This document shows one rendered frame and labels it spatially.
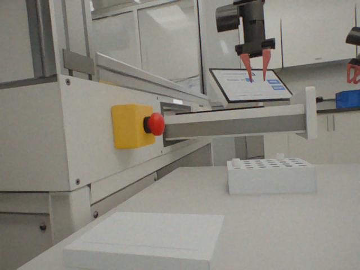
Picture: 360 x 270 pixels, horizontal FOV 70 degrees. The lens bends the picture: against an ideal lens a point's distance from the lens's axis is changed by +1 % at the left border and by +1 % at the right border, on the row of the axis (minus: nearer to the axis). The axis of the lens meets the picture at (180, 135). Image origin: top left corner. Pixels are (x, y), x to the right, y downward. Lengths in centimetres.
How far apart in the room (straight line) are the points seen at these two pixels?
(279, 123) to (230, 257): 41
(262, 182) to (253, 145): 129
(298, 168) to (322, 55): 378
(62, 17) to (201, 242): 32
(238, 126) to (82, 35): 37
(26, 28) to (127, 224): 27
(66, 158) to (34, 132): 6
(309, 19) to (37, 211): 410
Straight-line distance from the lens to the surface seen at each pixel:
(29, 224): 43
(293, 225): 31
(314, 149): 376
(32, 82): 39
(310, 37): 419
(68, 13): 40
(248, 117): 60
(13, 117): 40
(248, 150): 167
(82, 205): 38
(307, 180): 42
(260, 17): 77
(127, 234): 25
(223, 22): 77
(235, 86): 160
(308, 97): 59
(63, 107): 35
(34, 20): 39
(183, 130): 63
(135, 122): 41
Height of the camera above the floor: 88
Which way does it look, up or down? 3 degrees down
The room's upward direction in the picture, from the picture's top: 4 degrees counter-clockwise
